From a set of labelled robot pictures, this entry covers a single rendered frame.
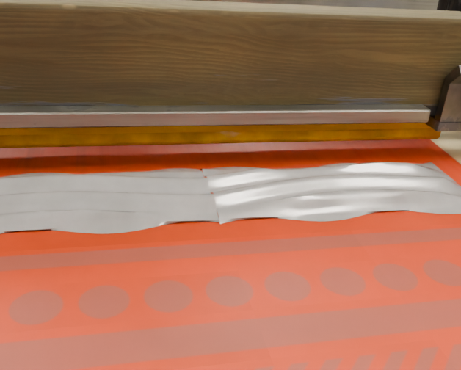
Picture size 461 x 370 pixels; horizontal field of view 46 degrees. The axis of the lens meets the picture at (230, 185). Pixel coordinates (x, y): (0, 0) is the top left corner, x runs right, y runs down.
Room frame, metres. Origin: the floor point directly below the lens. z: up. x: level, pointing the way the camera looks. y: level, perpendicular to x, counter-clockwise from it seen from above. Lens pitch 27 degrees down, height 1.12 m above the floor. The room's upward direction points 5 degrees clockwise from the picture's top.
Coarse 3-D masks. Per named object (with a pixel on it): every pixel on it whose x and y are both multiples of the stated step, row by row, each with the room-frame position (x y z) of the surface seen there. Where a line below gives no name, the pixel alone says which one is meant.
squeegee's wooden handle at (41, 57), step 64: (0, 0) 0.33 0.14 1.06; (64, 0) 0.34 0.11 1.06; (128, 0) 0.36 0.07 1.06; (0, 64) 0.32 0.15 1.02; (64, 64) 0.33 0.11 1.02; (128, 64) 0.34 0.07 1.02; (192, 64) 0.35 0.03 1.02; (256, 64) 0.36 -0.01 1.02; (320, 64) 0.38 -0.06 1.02; (384, 64) 0.39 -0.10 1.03; (448, 64) 0.40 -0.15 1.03
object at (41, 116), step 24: (0, 120) 0.31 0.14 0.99; (24, 120) 0.31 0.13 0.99; (48, 120) 0.32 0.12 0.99; (72, 120) 0.32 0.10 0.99; (96, 120) 0.32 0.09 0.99; (120, 120) 0.33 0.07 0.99; (144, 120) 0.33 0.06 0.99; (168, 120) 0.34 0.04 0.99; (192, 120) 0.34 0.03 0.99; (216, 120) 0.34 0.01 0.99; (240, 120) 0.35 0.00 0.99; (264, 120) 0.35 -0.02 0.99; (288, 120) 0.36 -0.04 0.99; (312, 120) 0.36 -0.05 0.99; (336, 120) 0.37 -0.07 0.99; (360, 120) 0.37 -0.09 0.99; (384, 120) 0.38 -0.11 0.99; (408, 120) 0.38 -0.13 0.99
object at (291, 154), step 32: (224, 160) 0.35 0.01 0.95; (256, 160) 0.36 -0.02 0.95; (288, 160) 0.36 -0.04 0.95; (320, 160) 0.37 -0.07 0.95; (352, 160) 0.37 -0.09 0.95; (384, 160) 0.38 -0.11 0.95; (416, 160) 0.38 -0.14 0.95; (448, 160) 0.39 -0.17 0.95; (224, 224) 0.27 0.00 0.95; (256, 224) 0.27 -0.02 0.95; (288, 224) 0.27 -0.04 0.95; (320, 224) 0.28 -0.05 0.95; (352, 224) 0.28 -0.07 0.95; (384, 224) 0.28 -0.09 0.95; (416, 224) 0.28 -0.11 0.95; (448, 224) 0.29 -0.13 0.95
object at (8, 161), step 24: (0, 168) 0.31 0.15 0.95; (24, 168) 0.32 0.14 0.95; (48, 168) 0.32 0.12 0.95; (72, 168) 0.32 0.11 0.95; (96, 168) 0.32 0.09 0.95; (120, 168) 0.33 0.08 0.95; (144, 168) 0.33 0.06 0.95; (168, 168) 0.33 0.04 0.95; (192, 168) 0.34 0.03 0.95; (0, 240) 0.23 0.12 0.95; (24, 240) 0.23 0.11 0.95; (48, 240) 0.24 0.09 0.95; (72, 240) 0.24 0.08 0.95; (96, 240) 0.24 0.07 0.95; (120, 240) 0.24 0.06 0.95; (144, 240) 0.24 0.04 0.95; (168, 240) 0.25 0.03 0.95
